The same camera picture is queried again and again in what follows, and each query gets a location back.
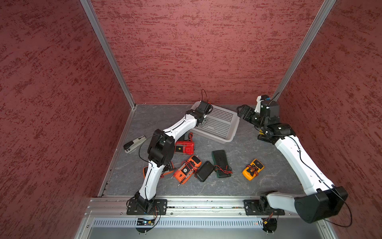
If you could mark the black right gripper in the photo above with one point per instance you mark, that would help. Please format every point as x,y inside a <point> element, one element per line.
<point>249,109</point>

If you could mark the bright red multimeter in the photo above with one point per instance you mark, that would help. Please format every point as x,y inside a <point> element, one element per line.
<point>185,147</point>

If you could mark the black multimeter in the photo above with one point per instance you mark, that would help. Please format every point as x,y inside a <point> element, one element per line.
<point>204,171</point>

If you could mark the yellow multimeter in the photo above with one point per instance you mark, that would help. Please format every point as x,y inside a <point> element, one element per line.
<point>253,169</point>

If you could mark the green multimeter with leads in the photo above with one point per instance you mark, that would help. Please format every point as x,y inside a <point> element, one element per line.
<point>221,165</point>

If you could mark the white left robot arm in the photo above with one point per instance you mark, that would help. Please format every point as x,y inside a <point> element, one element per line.
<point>161,151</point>

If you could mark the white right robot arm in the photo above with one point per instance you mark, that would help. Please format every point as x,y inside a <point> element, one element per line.
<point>321,199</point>

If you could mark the white plastic basket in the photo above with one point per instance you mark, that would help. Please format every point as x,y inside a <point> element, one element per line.
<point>220,125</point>

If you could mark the orange multimeter with probes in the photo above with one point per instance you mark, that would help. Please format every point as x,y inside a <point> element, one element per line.
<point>187,170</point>

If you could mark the orange grey multimeter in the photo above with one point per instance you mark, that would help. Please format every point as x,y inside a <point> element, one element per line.
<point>168,169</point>

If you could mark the white black stapler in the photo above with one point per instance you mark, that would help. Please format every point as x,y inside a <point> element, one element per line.
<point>133,144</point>

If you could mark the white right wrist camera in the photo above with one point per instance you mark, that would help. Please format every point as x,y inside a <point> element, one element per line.
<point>259,100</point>

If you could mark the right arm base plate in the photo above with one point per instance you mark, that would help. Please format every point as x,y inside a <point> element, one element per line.
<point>261,207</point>

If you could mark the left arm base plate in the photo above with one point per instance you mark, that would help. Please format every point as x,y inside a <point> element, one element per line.
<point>153,207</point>

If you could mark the right aluminium corner post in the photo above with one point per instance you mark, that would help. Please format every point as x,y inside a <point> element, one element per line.
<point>316,25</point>

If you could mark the aluminium corner post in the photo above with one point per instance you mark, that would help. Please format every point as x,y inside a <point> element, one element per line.
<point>316,25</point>
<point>92,17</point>

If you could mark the aluminium front rail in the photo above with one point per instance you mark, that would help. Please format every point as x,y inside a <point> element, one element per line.
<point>177,206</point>

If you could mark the left aluminium corner post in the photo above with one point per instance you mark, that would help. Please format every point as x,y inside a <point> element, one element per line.
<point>92,17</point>

